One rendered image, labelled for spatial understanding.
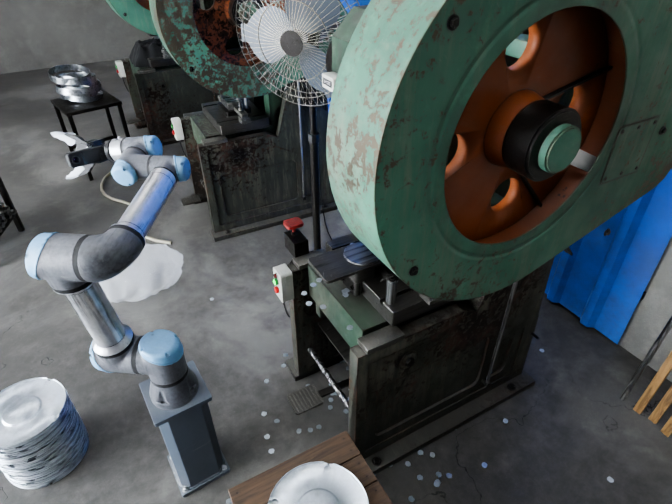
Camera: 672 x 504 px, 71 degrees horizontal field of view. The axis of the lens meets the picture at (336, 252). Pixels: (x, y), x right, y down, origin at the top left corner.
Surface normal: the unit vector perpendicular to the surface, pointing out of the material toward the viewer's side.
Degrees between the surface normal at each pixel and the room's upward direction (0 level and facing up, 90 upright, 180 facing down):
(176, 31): 90
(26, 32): 90
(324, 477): 0
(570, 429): 0
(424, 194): 90
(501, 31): 90
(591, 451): 0
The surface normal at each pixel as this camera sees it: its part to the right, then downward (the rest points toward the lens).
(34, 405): 0.00, -0.81
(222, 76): 0.46, 0.52
